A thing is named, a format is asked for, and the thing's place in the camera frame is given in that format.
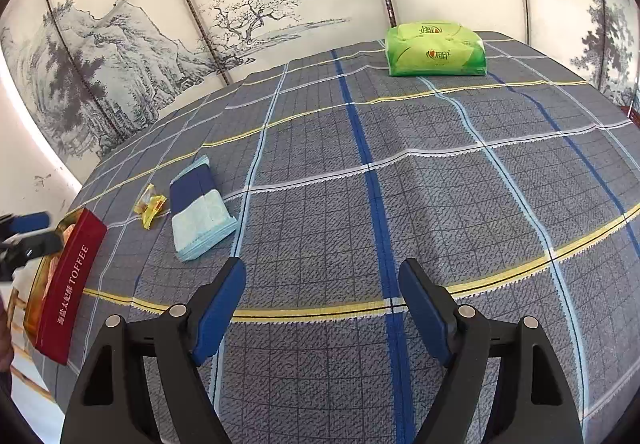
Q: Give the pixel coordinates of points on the red wooden furniture piece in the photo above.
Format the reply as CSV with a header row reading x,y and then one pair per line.
x,y
634,113

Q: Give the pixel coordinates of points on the grey plaid tablecloth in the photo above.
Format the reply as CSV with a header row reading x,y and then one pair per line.
x,y
400,199

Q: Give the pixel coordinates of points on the wooden chair frame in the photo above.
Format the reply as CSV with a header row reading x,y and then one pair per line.
x,y
22,324

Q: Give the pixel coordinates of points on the green tissue pack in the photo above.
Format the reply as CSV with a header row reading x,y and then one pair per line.
x,y
435,51

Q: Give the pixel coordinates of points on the blue and white tissue pack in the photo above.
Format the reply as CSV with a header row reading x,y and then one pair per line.
x,y
197,214

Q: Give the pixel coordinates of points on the ink landscape folding screen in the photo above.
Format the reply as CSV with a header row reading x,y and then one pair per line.
x,y
125,38

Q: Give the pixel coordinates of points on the yellow wrapped candy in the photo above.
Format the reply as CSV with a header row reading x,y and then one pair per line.
x,y
150,206

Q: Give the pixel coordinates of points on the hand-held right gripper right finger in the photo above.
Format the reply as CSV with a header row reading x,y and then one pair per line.
x,y
425,314

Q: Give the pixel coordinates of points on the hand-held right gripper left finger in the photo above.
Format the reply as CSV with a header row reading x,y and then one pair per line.
x,y
220,314

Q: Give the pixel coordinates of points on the red toffee box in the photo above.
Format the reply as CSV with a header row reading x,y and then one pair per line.
x,y
70,284

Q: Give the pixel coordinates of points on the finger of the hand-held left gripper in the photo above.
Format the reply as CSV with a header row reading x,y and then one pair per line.
x,y
30,222
35,246

